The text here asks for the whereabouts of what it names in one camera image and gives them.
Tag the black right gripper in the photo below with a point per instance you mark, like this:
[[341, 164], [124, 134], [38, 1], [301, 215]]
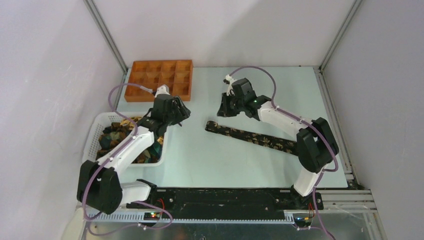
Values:
[[224, 110]]

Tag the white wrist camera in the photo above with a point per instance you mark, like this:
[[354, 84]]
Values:
[[229, 80], [162, 90]]

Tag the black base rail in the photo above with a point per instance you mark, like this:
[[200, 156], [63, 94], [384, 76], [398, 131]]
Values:
[[256, 204]]

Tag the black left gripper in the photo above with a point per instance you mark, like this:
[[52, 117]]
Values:
[[182, 112]]

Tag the green gold patterned tie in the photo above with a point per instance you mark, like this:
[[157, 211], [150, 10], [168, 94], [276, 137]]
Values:
[[140, 144]]

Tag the white plastic basket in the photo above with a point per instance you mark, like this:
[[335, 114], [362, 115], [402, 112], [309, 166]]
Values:
[[106, 120]]

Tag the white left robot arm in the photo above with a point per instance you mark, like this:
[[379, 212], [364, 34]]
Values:
[[99, 184]]

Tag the aluminium frame rail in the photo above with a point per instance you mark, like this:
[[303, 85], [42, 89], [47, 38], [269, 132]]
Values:
[[334, 201]]

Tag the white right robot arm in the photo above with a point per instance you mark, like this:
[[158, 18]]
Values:
[[315, 143]]

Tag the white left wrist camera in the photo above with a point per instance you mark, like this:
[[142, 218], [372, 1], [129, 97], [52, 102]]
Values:
[[162, 90]]

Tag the wooden compartment tray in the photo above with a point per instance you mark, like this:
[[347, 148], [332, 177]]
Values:
[[176, 74]]

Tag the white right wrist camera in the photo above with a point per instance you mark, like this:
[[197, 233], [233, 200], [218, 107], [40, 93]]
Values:
[[229, 80]]

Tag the black gold floral tie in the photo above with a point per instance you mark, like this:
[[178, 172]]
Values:
[[268, 141]]

